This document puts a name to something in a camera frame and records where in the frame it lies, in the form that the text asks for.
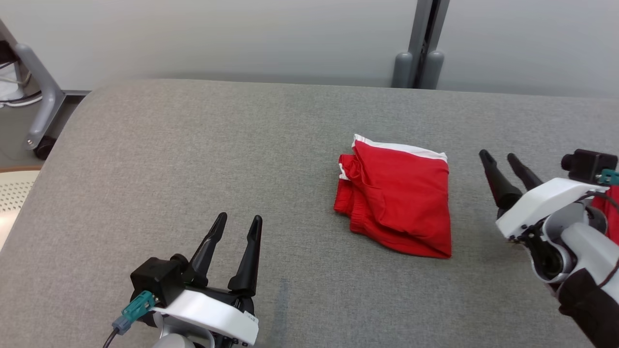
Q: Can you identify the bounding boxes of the grey metal partition post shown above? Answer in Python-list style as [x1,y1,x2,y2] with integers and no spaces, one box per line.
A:
[408,0,450,89]

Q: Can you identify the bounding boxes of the red basketball jersey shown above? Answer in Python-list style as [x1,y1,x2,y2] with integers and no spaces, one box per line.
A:
[591,186,619,245]

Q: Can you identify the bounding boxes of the teal left camera connector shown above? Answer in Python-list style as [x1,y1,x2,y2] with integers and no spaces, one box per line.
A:
[112,291,160,335]

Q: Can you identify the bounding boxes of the tangled floor cables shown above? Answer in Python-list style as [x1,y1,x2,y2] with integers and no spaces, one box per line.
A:
[0,63,43,108]

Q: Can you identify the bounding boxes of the red shorts with white band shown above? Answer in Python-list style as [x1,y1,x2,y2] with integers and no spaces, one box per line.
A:
[334,134,453,259]

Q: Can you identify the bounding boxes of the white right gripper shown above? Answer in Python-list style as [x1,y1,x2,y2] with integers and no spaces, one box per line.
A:
[479,150,610,241]

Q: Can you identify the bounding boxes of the grey cylindrical post foot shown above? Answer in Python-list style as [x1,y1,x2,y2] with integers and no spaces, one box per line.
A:
[392,52,414,88]
[422,50,444,90]

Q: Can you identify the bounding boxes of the grey wheeled stand leg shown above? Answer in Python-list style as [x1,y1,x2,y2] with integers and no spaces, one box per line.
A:
[0,19,66,160]

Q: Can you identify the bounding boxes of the cream perforated basket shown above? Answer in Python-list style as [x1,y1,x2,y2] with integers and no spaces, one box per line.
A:
[0,166,44,252]

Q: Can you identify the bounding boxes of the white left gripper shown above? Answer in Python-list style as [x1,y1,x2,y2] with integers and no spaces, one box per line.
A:
[155,213,263,348]

